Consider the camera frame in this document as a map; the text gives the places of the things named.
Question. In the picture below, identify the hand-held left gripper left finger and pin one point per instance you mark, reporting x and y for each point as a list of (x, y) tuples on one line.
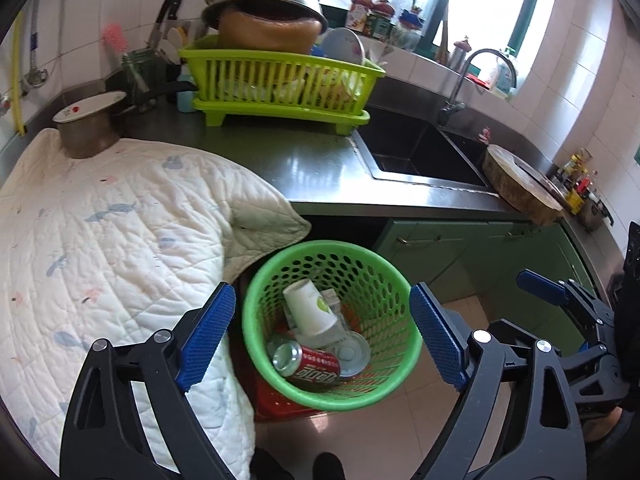
[(207, 335)]

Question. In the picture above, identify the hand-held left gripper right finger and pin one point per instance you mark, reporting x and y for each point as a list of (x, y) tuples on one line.
[(437, 340)]

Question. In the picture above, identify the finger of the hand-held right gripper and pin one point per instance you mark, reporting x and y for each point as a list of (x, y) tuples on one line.
[(542, 287)]

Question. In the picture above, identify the white plastic cup lid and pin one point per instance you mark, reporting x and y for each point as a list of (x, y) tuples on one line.
[(355, 352)]

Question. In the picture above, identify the green plastic waste basket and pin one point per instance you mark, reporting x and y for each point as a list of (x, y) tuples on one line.
[(375, 280)]

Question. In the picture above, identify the white paper cup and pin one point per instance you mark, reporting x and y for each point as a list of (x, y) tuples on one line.
[(310, 310)]

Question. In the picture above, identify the red soda can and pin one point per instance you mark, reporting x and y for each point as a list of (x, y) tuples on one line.
[(315, 365)]

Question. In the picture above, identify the green kitchen cabinet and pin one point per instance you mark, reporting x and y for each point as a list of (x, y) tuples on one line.
[(475, 255)]

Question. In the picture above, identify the red plastic crate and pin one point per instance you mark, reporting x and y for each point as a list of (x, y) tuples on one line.
[(280, 405)]

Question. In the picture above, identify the round wooden cutting board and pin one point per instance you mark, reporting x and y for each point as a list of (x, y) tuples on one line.
[(520, 180)]

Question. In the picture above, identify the group of condiment bottles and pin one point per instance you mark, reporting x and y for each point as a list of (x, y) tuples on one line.
[(577, 180)]

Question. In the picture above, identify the white quilted blanket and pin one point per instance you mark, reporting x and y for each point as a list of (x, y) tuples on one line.
[(100, 260)]

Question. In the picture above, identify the black shoe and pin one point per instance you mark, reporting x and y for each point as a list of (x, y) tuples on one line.
[(272, 467), (328, 467)]

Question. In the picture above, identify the black kitchen sink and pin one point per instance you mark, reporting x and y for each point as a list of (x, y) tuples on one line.
[(420, 145)]

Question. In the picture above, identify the white soap bottle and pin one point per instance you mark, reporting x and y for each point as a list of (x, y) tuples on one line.
[(501, 72)]

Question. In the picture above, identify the steel kitchen faucet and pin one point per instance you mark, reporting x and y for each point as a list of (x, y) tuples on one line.
[(462, 75)]

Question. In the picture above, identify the steel pot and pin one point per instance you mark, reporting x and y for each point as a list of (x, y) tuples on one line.
[(85, 135)]

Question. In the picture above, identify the green plastic dish rack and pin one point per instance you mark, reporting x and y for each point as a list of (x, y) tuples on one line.
[(280, 75)]

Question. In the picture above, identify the white plate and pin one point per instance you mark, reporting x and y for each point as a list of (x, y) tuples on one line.
[(342, 47)]

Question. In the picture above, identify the row of windowsill jars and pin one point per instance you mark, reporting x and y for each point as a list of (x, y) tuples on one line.
[(385, 22)]

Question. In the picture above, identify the brown plastic basin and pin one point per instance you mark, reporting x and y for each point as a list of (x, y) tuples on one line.
[(270, 30)]

